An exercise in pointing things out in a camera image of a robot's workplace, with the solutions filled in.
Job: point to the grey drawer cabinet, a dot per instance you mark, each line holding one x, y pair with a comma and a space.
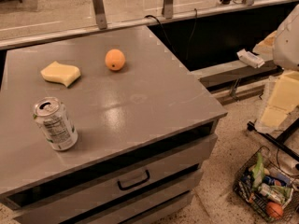
153, 114

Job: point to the white packet on ledge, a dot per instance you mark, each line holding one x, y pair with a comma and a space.
250, 59

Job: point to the metal railing bar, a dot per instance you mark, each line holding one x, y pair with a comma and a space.
30, 22

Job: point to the black wire basket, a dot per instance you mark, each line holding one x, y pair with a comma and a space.
287, 197

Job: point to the silver green soda can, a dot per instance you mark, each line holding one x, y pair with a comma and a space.
51, 117

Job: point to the black drawer handle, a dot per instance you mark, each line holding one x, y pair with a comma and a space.
134, 181

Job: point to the blue can in basket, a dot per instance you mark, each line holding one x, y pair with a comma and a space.
271, 181

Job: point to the yellow sponge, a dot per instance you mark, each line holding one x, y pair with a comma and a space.
60, 73

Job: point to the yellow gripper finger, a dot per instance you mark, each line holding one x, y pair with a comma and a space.
280, 98
265, 47

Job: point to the orange ball in basket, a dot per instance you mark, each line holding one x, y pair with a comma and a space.
274, 210

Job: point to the green snack bag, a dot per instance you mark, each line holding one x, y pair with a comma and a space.
258, 172

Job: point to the orange fruit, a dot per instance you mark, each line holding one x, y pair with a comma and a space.
115, 60

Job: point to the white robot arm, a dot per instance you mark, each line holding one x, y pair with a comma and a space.
286, 44

